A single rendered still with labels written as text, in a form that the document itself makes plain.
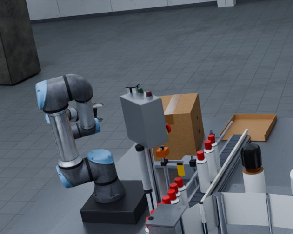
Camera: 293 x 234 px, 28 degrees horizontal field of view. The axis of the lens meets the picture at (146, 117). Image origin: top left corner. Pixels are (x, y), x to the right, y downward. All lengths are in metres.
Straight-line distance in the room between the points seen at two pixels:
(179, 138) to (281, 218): 0.95
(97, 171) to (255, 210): 0.77
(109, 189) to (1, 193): 2.63
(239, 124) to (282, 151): 0.46
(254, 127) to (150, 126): 1.32
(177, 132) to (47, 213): 0.79
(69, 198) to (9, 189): 2.31
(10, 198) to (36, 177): 0.38
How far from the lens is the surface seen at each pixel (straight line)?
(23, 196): 5.14
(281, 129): 3.43
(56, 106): 2.54
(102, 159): 2.69
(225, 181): 2.88
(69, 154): 2.66
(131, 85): 2.38
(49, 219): 2.92
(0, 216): 4.92
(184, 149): 3.13
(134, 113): 2.29
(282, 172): 2.97
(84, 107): 2.67
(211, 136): 2.81
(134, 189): 2.83
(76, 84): 2.52
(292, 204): 2.31
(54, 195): 3.13
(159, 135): 2.29
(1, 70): 8.47
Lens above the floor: 2.22
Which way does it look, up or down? 21 degrees down
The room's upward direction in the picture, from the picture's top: 10 degrees counter-clockwise
